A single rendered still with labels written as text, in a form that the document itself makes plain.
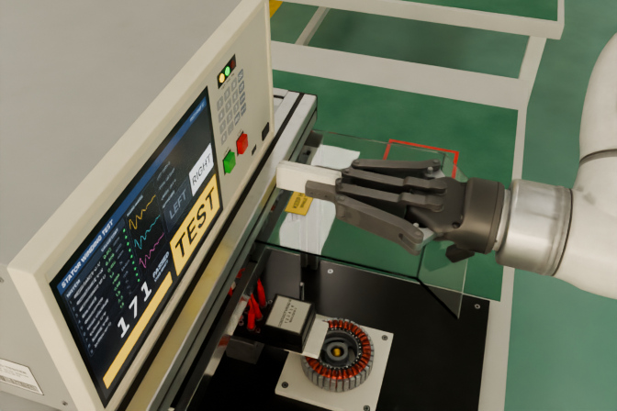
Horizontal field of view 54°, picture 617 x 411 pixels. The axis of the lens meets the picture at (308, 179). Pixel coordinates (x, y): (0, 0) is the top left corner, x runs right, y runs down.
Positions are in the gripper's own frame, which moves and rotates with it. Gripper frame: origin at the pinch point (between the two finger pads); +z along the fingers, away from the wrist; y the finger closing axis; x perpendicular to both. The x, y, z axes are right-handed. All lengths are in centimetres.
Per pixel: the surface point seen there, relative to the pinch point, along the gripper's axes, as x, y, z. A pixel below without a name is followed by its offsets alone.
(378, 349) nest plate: -39.8, 7.8, -9.3
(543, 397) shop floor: -118, 58, -52
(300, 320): -30.9, 3.3, 2.2
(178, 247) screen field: -0.8, -12.6, 9.4
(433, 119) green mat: -43, 77, -8
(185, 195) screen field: 3.7, -9.9, 9.4
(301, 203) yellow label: -11.5, 7.7, 3.4
